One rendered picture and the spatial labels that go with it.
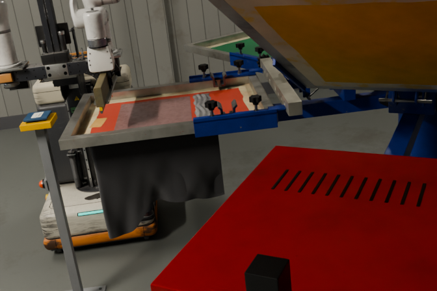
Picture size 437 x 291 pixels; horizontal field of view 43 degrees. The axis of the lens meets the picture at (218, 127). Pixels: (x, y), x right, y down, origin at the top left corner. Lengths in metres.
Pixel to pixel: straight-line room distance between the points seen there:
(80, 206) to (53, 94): 0.64
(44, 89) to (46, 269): 0.98
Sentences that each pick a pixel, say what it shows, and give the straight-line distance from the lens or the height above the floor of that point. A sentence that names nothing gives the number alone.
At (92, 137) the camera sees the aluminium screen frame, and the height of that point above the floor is 0.99.
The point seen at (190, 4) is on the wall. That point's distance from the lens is 5.30.
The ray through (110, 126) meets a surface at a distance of 2.22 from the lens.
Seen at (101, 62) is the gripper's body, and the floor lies 1.19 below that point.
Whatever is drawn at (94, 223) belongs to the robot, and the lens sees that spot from 3.18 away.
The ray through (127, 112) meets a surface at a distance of 2.36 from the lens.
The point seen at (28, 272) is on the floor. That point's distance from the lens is 3.27.
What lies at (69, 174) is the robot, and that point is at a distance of 3.43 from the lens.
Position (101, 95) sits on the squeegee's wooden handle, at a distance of 2.09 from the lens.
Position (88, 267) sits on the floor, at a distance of 3.17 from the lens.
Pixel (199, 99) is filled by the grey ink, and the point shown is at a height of 0.96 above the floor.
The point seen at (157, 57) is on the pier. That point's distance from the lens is 5.28.
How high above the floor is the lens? 1.67
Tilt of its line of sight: 20 degrees down
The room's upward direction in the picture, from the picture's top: 6 degrees counter-clockwise
